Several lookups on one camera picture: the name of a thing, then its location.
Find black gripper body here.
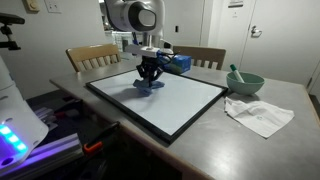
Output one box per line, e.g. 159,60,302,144
139,55,162,71

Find blue towel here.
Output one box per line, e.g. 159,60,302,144
132,78,166,96

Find white robot base blue lights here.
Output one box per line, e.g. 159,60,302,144
0,54,50,174

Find black framed whiteboard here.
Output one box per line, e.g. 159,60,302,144
85,68,230,145

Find blue tissue box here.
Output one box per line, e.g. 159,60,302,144
161,54,193,75

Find white kitchen stove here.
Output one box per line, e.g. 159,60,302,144
111,30,134,60

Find wooden slatted chair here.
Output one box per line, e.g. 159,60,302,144
65,43,123,73
173,45,227,71

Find white marker green cap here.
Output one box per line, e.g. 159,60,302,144
229,63,246,84

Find green bowl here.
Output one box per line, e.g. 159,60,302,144
226,71,266,96

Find white crumpled cloth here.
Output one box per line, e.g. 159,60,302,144
223,96,296,139

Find white door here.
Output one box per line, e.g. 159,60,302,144
239,0,320,86

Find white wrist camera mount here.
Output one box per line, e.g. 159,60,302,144
124,44,175,58

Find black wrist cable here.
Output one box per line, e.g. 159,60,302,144
155,49,175,66

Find black clamp orange handle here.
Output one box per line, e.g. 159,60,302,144
82,121,121,156

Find black clamp red handle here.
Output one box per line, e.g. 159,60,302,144
53,98,84,120

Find silver metal bracket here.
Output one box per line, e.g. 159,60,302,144
34,106,60,132

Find metal door handle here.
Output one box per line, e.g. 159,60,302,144
250,24,264,39

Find aluminium extrusion rail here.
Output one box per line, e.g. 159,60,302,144
0,133,84,180

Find beige wall dial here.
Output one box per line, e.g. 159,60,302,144
21,0,41,15

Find black camera on stand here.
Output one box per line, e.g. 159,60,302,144
0,13,26,52

